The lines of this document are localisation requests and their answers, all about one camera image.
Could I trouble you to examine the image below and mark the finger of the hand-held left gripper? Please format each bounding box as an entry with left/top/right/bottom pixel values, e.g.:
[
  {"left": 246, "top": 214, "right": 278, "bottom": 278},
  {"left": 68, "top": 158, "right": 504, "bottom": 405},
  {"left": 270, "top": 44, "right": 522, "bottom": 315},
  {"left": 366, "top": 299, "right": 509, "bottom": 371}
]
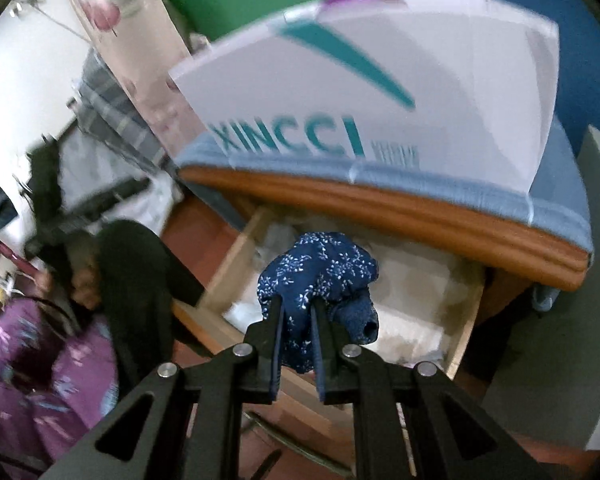
[{"left": 65, "top": 177, "right": 151, "bottom": 223}]

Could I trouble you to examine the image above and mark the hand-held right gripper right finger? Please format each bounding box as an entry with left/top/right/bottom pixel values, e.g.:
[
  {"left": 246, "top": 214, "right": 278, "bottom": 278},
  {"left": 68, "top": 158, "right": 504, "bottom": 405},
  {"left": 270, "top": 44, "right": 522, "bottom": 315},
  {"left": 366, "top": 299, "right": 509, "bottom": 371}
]
[{"left": 310, "top": 299, "right": 556, "bottom": 480}]

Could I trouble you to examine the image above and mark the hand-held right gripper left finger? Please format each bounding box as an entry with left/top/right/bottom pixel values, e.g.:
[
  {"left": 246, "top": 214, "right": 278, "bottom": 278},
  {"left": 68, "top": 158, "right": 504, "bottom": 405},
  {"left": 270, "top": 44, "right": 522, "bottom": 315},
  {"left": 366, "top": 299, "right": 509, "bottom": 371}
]
[{"left": 40, "top": 296, "right": 287, "bottom": 480}]

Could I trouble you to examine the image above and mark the blue floral underwear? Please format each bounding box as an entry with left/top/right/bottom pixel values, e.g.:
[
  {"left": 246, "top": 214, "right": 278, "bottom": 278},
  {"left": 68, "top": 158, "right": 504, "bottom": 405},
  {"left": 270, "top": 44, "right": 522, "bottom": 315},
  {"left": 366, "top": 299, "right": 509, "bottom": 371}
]
[{"left": 257, "top": 231, "right": 381, "bottom": 375}]

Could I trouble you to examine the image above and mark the wooden drawer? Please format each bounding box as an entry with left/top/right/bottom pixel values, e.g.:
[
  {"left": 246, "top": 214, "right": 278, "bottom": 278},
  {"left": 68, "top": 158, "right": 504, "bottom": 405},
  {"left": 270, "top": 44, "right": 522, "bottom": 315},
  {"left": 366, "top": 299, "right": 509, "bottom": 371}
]
[{"left": 172, "top": 205, "right": 486, "bottom": 461}]

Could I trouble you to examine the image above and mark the white cardboard box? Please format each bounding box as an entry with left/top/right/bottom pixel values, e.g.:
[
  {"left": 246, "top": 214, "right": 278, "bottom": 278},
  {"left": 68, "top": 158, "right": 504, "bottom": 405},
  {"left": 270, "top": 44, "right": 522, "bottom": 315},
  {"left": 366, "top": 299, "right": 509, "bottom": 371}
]
[{"left": 169, "top": 0, "right": 561, "bottom": 196}]

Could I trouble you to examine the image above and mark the person's left forearm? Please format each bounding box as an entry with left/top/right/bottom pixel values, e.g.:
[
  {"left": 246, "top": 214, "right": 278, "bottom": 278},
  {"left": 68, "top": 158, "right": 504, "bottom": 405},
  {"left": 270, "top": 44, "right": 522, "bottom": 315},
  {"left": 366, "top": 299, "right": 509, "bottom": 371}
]
[{"left": 97, "top": 220, "right": 206, "bottom": 391}]

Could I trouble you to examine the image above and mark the person's left hand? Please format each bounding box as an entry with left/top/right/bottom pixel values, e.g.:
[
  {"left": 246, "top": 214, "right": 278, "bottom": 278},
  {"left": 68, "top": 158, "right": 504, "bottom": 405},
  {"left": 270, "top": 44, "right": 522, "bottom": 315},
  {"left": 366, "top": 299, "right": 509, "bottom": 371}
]
[{"left": 71, "top": 260, "right": 107, "bottom": 312}]

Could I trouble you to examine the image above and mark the white patterned cloth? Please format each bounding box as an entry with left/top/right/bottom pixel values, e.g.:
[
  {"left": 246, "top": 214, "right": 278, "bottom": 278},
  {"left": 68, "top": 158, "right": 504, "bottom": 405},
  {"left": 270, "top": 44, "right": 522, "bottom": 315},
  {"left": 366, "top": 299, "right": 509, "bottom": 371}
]
[{"left": 130, "top": 175, "right": 183, "bottom": 226}]

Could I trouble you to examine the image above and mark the grey plaid cloth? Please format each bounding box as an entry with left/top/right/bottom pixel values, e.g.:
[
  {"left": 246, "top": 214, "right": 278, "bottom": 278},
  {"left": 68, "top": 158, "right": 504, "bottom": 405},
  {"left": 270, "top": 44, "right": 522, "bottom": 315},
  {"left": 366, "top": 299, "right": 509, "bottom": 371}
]
[{"left": 70, "top": 52, "right": 168, "bottom": 171}]

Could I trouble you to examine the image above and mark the beige floral curtain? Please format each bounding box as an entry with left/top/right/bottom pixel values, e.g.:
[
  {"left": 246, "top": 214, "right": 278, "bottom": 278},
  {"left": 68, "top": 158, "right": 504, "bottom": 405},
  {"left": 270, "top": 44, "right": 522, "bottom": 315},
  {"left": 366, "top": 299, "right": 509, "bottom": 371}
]
[{"left": 62, "top": 0, "right": 216, "bottom": 161}]

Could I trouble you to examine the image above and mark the wooden nightstand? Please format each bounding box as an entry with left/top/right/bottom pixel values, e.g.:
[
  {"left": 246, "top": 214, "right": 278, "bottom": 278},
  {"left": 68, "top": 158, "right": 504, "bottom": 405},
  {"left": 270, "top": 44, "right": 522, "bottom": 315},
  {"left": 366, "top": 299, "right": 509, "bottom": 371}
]
[{"left": 160, "top": 165, "right": 593, "bottom": 356}]

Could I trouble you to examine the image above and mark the person's purple patterned clothing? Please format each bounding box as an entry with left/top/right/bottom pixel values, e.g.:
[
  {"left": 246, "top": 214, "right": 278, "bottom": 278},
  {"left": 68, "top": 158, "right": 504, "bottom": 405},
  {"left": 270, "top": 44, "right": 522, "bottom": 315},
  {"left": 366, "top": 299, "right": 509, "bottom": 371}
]
[{"left": 0, "top": 270, "right": 121, "bottom": 476}]

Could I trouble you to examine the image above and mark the grey cabinet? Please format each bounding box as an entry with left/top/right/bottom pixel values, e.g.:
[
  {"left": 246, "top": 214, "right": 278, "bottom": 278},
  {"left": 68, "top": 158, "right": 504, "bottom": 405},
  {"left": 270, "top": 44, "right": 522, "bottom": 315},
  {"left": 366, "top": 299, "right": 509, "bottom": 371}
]
[{"left": 480, "top": 125, "right": 600, "bottom": 453}]

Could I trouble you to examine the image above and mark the blue checked cloth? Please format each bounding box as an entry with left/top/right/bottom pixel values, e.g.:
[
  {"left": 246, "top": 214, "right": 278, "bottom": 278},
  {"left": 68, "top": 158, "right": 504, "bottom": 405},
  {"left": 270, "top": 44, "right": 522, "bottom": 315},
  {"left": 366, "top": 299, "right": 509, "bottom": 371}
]
[{"left": 174, "top": 110, "right": 595, "bottom": 313}]

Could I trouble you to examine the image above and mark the metal wall hook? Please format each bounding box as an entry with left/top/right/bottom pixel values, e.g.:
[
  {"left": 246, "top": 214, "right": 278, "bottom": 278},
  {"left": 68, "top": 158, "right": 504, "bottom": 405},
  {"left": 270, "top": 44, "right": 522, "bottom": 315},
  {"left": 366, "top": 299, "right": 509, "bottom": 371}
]
[{"left": 7, "top": 0, "right": 48, "bottom": 18}]

